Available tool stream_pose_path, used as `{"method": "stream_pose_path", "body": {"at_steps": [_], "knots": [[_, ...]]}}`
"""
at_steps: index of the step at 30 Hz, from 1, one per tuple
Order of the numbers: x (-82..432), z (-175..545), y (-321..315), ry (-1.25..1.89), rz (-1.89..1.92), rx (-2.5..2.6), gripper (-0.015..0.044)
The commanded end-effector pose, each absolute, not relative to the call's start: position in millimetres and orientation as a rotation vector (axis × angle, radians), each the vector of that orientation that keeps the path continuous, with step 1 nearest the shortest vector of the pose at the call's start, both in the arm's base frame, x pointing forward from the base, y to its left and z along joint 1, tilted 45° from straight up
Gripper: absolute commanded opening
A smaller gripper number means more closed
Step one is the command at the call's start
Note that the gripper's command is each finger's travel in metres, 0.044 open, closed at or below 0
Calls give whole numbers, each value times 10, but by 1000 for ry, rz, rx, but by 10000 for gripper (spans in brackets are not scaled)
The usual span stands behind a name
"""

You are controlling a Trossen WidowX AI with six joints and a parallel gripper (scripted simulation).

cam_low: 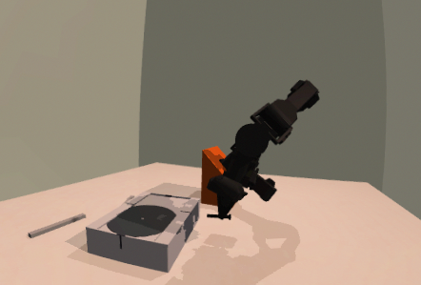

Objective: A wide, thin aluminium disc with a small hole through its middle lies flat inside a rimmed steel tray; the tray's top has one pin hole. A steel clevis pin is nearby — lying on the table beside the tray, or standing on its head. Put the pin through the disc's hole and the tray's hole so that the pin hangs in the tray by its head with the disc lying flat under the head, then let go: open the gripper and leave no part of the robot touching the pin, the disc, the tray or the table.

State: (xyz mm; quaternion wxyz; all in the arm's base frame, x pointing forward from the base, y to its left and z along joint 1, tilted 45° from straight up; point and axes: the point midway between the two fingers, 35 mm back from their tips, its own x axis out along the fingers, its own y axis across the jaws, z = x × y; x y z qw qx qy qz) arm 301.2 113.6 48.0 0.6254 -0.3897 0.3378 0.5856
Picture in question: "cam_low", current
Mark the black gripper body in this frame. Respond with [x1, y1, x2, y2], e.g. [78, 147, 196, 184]
[207, 150, 259, 203]

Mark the grey metal disc with small centre hole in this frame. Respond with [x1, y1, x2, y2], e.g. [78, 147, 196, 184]
[107, 205, 176, 237]

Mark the grey flat bar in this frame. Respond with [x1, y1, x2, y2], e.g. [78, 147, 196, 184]
[126, 195, 134, 203]

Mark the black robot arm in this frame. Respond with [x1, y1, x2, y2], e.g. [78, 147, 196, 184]
[219, 79, 320, 202]

